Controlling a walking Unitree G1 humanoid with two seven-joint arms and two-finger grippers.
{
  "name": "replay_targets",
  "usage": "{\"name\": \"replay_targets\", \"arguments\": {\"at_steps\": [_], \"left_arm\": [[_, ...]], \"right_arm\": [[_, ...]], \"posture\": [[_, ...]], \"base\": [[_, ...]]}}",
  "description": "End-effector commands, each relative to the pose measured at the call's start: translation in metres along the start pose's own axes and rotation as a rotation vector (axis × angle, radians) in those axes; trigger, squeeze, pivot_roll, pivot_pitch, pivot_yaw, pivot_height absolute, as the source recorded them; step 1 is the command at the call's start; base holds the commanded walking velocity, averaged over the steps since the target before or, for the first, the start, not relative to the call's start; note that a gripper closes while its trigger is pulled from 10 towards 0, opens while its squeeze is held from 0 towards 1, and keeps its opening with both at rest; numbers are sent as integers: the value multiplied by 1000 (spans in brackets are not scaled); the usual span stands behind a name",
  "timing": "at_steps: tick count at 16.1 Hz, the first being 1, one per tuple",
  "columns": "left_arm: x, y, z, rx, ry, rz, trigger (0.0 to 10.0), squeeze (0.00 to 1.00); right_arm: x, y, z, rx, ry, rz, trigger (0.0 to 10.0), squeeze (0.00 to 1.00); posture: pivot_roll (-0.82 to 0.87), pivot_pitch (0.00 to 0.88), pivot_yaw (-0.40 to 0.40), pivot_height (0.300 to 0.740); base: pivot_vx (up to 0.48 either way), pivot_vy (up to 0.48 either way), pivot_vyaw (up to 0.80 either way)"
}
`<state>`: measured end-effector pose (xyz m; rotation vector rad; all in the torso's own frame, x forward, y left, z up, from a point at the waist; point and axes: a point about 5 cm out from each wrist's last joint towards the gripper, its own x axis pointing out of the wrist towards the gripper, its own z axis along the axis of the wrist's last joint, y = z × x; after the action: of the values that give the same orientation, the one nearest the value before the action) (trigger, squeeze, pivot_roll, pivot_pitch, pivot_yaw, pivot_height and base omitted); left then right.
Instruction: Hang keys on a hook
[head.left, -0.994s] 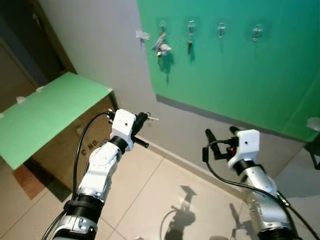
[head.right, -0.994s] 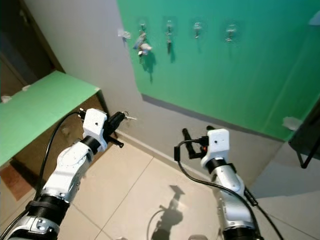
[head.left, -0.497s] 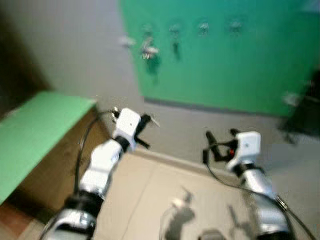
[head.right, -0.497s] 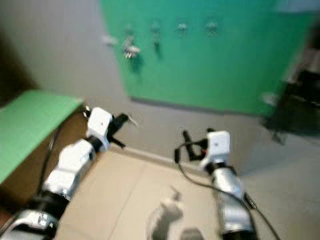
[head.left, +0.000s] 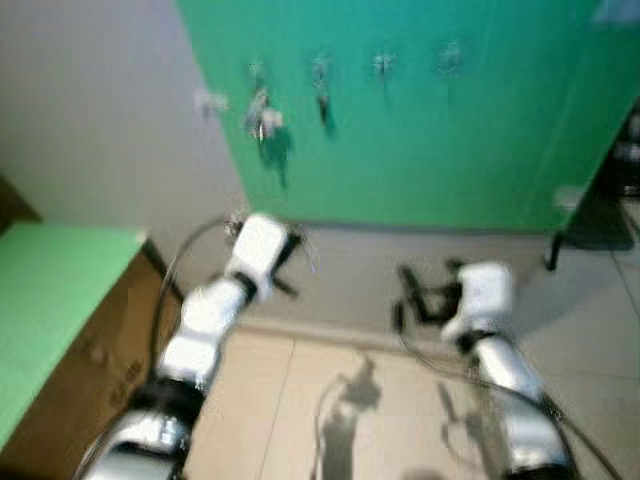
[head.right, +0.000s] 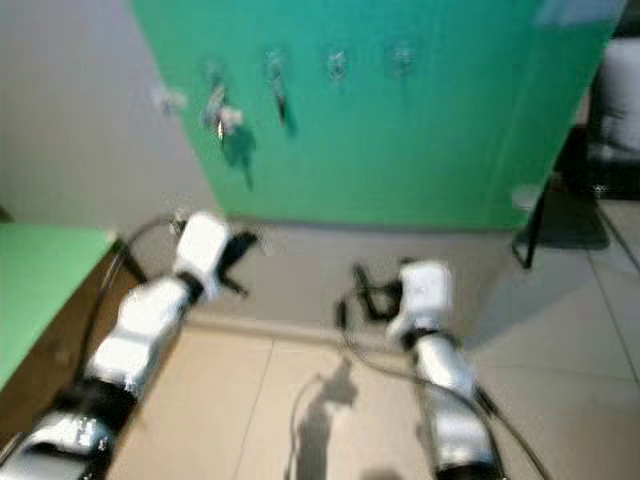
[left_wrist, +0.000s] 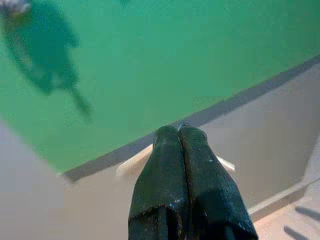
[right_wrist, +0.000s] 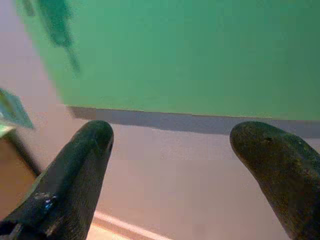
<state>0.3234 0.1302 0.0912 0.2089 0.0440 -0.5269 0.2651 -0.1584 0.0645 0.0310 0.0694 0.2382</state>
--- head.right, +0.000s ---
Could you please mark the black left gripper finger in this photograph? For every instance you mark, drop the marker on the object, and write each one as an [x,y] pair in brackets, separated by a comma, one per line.
[249,241]
[240,289]

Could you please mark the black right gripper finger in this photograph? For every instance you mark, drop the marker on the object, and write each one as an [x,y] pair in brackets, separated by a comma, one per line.
[361,276]
[348,314]

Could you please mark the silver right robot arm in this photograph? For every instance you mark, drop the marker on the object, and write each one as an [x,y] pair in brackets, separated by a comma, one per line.
[445,372]

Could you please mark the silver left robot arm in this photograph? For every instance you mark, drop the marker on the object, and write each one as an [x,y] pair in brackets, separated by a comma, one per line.
[150,320]

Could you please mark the small metal board hook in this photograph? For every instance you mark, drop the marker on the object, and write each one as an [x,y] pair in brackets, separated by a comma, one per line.
[337,63]
[403,57]
[274,60]
[213,74]

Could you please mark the green board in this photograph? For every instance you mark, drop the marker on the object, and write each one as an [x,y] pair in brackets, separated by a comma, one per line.
[410,150]

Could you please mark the single dark key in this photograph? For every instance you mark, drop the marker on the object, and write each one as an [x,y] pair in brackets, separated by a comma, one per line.
[277,90]

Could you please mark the black board stand leg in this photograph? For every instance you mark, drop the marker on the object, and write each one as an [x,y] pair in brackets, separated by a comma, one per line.
[532,240]

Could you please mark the green table top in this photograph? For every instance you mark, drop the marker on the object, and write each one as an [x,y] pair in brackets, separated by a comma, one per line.
[45,280]

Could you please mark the black chair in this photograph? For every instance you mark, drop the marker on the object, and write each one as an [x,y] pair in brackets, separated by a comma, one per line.
[585,175]

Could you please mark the white cushion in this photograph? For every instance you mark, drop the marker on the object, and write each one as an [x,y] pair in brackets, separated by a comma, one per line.
[618,110]

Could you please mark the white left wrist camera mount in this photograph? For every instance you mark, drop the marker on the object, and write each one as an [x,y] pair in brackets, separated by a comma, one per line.
[202,250]

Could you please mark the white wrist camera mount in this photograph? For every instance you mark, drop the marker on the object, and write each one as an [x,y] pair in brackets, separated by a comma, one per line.
[425,295]
[202,250]

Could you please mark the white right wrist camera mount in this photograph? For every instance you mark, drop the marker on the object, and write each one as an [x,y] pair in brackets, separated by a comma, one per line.
[425,295]

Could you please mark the white wall hook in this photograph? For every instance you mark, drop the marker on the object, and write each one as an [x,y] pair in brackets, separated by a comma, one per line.
[168,98]

